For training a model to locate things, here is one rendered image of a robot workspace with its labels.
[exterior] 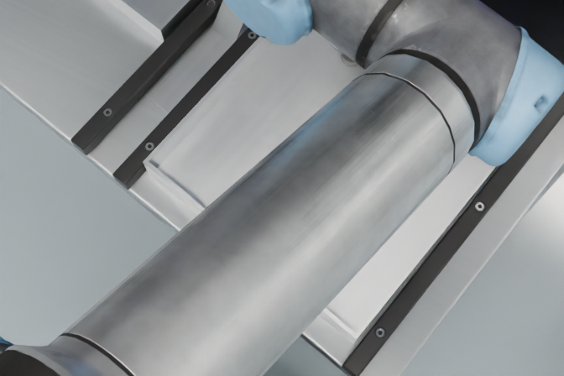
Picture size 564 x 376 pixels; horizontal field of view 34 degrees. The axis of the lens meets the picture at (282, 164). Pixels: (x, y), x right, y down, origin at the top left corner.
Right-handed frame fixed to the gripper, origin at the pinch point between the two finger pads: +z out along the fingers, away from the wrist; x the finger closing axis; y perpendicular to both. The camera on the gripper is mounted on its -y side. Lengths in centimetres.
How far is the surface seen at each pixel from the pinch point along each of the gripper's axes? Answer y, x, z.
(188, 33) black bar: -13.4, -9.4, 3.4
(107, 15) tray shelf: -22.1, -12.6, 5.4
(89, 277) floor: -31, -33, 93
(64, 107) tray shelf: -18.3, -23.0, 5.4
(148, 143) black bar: -8.5, -20.6, 3.6
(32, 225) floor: -46, -33, 93
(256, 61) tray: -6.7, -6.7, 5.2
